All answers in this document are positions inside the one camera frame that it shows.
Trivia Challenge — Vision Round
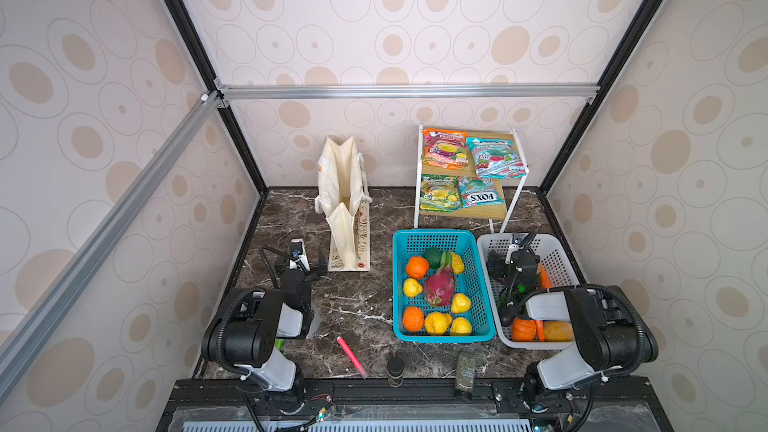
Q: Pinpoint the horizontal aluminium frame bar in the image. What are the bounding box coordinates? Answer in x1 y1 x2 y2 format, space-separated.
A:
220 83 600 101

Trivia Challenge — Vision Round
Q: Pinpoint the teal Fox's candy bag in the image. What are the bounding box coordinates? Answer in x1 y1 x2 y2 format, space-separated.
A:
458 177 504 208

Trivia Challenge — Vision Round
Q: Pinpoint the black small jar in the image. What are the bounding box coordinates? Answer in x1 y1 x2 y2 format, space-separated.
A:
386 355 405 388

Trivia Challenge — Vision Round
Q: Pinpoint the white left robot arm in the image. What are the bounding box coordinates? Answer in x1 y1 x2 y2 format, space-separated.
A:
200 239 327 399

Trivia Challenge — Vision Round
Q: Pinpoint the orange toy orange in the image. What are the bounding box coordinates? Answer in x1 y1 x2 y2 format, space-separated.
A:
401 306 425 333
405 256 430 281

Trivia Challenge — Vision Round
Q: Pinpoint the teal plastic basket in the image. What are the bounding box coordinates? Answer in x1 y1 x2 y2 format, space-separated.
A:
392 229 495 344

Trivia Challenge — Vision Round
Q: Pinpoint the white wooden shelf rack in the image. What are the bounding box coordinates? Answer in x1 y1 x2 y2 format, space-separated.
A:
413 124 530 234

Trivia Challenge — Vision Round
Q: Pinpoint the orange lower toy orange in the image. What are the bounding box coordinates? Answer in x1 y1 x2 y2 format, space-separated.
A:
401 306 425 333

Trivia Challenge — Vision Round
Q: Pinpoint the yellow toy mango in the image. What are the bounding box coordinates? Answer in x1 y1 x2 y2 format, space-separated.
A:
542 321 574 342

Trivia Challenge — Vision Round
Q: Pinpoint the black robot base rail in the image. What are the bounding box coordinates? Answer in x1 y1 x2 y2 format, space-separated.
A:
157 377 672 431

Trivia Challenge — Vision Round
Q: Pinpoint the pink marker pen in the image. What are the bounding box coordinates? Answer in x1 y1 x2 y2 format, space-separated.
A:
336 336 368 379

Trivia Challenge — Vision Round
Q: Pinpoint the green lemon candy bag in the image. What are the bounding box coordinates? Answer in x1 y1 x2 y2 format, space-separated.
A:
419 174 462 213

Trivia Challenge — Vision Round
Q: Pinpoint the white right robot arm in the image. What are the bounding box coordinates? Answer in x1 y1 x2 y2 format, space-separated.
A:
477 232 659 394

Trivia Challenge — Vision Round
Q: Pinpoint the left aluminium frame bar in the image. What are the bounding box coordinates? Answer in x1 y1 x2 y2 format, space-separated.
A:
1 90 223 400

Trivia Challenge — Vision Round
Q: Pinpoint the orange toy carrot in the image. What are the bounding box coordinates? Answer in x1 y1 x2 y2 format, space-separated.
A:
538 264 553 289

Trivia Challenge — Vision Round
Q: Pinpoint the teal mint candy bag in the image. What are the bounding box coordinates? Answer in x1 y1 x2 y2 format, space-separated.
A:
467 137 527 180

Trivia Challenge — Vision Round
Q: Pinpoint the small orange toy pumpkin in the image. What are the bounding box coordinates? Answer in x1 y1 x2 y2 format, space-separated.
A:
511 317 537 342

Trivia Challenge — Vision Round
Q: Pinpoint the green toy avocado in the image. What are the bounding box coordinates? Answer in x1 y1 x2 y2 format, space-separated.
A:
422 247 443 270

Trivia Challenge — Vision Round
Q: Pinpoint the pink dragon fruit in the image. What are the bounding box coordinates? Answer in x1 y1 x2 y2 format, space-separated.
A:
424 251 456 307

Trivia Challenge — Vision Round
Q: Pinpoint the cream canvas grocery bag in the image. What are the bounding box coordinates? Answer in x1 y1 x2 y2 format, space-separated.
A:
314 137 372 272

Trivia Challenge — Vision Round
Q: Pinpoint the orange fruits candy bag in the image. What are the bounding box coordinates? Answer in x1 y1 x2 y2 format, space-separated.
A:
422 128 469 170

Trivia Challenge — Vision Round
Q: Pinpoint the orange upper toy orange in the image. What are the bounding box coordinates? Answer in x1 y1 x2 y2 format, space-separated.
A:
405 256 430 281

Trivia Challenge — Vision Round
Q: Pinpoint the white plastic basket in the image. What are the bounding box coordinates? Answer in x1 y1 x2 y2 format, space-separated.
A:
477 233 581 351

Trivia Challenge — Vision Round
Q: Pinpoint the yellow toy fruit top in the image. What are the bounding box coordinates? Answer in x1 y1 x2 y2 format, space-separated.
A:
450 252 465 275

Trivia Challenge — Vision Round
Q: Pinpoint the yellow toy lemon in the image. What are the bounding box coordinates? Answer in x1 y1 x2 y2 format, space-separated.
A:
403 278 423 298

